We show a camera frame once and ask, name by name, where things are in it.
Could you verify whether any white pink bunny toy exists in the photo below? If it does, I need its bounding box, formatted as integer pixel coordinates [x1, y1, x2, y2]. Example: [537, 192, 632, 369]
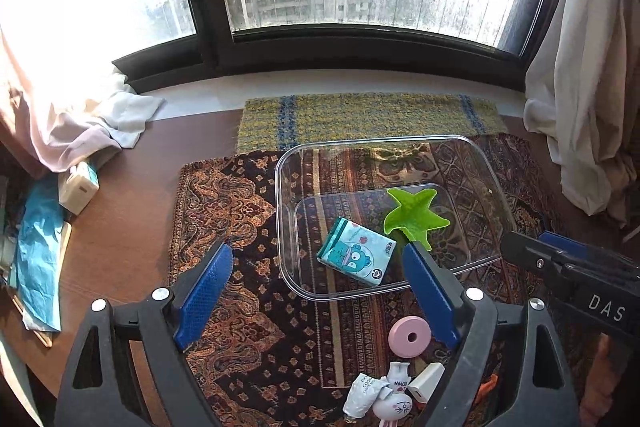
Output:
[372, 392, 415, 427]

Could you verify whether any white toy figure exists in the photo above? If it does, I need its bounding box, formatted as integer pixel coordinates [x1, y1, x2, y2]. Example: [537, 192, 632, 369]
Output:
[386, 361, 412, 400]

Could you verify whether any clear plastic container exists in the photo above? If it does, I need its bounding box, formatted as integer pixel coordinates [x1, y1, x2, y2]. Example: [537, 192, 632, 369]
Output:
[275, 134, 518, 303]

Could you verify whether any orange dinosaur toy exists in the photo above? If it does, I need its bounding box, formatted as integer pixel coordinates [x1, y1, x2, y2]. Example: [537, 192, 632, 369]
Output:
[475, 372, 501, 403]

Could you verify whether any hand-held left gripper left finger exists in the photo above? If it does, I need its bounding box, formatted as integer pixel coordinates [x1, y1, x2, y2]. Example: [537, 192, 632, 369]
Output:
[52, 239, 236, 427]

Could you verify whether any white beige curtain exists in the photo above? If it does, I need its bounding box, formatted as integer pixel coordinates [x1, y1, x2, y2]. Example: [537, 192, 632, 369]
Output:
[522, 0, 640, 228]

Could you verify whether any pale pink curtain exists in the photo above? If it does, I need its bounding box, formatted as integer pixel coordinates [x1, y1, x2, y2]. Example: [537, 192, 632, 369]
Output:
[0, 27, 166, 175]

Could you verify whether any blue plastic bag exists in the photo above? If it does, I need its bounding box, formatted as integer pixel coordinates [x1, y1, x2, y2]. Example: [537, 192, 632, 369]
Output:
[10, 177, 68, 333]

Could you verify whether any dark window frame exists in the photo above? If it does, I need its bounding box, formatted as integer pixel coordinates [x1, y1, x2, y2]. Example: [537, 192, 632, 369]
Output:
[0, 0, 576, 95]

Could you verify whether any white charger plug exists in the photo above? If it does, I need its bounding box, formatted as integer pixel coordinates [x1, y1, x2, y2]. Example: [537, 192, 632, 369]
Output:
[407, 363, 446, 404]

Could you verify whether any teal cartoon tissue packet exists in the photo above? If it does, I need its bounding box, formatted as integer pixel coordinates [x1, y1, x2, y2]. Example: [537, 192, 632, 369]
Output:
[316, 217, 397, 289]

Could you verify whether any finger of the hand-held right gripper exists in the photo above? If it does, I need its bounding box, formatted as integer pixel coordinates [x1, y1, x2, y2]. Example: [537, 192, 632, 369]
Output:
[501, 232, 640, 338]
[539, 231, 640, 280]

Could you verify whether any yellow green woven mat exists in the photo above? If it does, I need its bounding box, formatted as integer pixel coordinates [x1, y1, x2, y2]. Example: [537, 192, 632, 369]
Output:
[235, 93, 510, 154]

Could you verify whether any pink ring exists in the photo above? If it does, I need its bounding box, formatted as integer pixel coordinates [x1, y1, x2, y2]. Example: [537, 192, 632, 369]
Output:
[388, 316, 432, 358]

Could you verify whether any person's right hand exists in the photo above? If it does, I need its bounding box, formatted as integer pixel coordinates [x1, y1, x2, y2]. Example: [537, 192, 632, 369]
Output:
[580, 334, 640, 427]

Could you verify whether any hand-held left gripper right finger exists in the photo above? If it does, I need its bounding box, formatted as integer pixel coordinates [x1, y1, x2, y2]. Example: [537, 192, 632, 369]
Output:
[402, 241, 583, 427]

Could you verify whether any white tube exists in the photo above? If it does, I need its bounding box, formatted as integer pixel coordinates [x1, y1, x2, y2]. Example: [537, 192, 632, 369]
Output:
[342, 372, 393, 423]

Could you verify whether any white box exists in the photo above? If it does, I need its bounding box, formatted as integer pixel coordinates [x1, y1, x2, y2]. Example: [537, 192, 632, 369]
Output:
[58, 161, 101, 215]

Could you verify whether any patterned woven cloth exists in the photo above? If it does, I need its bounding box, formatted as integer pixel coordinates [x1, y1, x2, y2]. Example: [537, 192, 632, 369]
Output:
[167, 134, 601, 427]

